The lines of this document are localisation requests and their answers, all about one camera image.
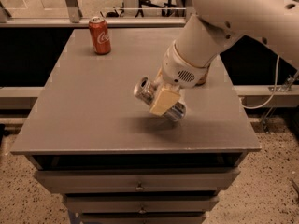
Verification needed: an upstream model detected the silver redbull can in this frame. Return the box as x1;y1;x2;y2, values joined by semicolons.
134;77;186;122

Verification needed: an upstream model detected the grey drawer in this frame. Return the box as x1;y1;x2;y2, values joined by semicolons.
64;195;219;214
81;213;206;224
35;168;240;194

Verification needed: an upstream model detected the top grey drawer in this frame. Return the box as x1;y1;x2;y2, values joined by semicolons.
35;168;240;194

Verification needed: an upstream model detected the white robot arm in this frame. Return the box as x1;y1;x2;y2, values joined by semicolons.
149;0;299;116

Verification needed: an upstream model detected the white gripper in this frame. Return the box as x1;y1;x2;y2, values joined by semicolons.
149;43;208;116

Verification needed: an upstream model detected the white cable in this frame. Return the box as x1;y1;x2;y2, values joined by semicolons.
241;54;281;110

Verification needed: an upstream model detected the red coca-cola can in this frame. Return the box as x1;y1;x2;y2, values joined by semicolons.
89;17;111;55

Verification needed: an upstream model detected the bottom grey drawer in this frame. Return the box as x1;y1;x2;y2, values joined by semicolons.
81;213;206;224

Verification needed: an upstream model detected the gold lacroix can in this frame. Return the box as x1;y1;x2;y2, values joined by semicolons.
196;67;209;86

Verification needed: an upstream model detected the middle grey drawer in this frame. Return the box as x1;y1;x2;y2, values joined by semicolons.
64;195;219;214

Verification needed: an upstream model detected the grey drawer cabinet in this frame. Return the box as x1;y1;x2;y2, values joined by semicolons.
10;27;262;224

